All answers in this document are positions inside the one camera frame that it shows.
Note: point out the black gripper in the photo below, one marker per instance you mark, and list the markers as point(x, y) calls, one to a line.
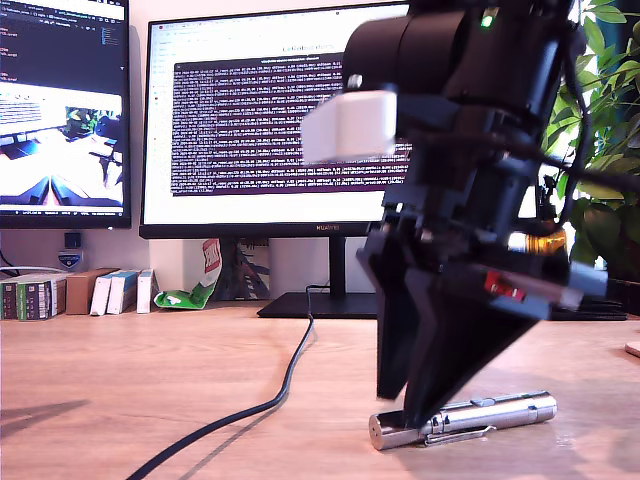
point(470, 210)

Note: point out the metallic silver laser pointer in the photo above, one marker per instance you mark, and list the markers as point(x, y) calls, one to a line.
point(520, 412)

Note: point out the amber pump bottle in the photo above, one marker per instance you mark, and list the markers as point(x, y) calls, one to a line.
point(547, 243)

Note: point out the black leather wallet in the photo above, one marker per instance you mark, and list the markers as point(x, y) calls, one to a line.
point(600, 315)

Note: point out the dark rectangular plant pot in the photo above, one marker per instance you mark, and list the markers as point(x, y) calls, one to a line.
point(625, 295)

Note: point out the cork coaster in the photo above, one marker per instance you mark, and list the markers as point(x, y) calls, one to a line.
point(633, 348)

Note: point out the green snack bag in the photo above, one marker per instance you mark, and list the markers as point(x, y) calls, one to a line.
point(191, 296)

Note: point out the green leafy houseplant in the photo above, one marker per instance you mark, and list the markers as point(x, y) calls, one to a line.
point(615, 150)

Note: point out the white and teal box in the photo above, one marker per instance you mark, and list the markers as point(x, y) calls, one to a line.
point(118, 295)
point(143, 292)
point(100, 297)

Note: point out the black Huawei computer monitor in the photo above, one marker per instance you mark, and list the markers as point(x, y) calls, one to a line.
point(225, 125)

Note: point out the brown cardboard box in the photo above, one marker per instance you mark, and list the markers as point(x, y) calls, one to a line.
point(79, 295)

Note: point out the blue shield badge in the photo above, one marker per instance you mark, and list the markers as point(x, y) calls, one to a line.
point(69, 260)

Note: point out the green barcode box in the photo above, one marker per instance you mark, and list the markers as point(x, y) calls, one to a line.
point(35, 297)
point(9, 300)

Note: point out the black unbranded computer monitor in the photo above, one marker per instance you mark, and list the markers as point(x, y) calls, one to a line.
point(60, 50)

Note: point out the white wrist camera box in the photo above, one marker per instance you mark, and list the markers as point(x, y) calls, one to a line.
point(350, 125)

